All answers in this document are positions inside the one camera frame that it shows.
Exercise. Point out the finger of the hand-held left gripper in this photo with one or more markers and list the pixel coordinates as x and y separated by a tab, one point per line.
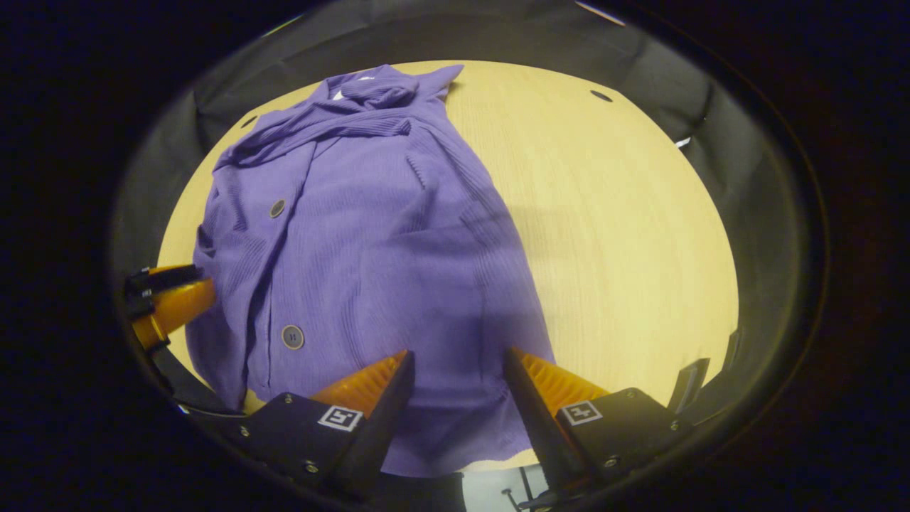
181	302

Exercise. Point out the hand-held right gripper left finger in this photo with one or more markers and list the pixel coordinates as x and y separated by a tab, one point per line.
387	419

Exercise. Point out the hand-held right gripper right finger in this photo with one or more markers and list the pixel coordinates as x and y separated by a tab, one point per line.
533	419

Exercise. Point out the purple button shirt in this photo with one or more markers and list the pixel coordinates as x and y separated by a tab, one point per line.
370	235

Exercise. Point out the black stand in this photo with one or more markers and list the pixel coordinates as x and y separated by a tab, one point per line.
527	483

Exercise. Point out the black table grommet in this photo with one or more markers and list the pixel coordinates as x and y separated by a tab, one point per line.
601	95
249	121

